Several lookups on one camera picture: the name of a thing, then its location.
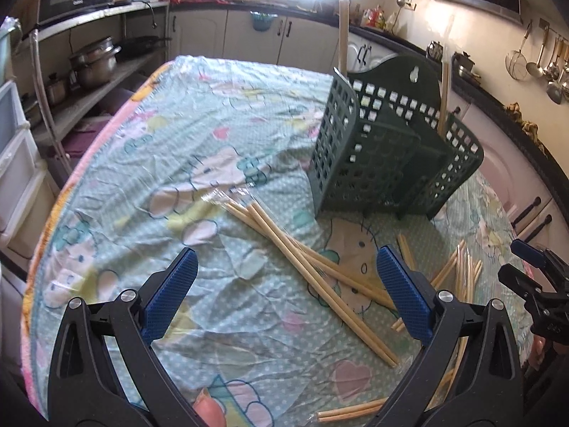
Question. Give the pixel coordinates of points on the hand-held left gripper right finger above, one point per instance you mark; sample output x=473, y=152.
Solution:
x=402, y=293

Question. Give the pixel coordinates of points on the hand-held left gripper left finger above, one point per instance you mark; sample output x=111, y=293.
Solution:
x=171, y=293

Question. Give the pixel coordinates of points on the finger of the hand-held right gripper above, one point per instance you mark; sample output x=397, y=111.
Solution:
x=524, y=281
x=529, y=251

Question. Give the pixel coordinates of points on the pile of wooden chopsticks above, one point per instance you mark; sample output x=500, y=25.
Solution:
x=284, y=240

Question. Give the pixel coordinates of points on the green plastic utensil basket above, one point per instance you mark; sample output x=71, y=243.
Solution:
x=355, y=160

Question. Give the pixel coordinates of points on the chopstick pair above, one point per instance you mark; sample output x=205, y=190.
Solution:
x=343, y=31
x=446, y=80

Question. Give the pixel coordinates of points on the brown ginger root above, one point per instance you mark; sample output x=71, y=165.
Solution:
x=527, y=122

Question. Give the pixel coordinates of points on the cartoon printed tablecloth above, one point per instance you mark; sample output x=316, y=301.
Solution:
x=178, y=142

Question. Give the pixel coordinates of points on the hanging steel ladle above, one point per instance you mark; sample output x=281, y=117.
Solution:
x=534, y=69
x=555, y=91

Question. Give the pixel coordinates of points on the dark steel teapot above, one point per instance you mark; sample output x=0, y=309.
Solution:
x=466, y=69

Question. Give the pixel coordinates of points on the white plastic drawer unit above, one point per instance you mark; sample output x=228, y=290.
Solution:
x=20, y=155

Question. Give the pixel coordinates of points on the white kitchen shelf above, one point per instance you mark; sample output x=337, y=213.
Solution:
x=89, y=98

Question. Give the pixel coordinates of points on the steel kettle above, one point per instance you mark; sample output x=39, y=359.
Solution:
x=435, y=50

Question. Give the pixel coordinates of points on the large steel pot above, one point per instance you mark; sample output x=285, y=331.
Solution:
x=95, y=64

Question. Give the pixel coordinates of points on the black frying pan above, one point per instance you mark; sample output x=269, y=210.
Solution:
x=142, y=45

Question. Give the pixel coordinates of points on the group of condiment bottles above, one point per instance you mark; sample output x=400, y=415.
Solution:
x=377, y=18

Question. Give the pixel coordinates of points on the blue hanging bag holder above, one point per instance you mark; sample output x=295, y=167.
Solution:
x=262, y=21

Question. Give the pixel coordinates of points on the light blue plastic bin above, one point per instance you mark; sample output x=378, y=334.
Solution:
x=9, y=35

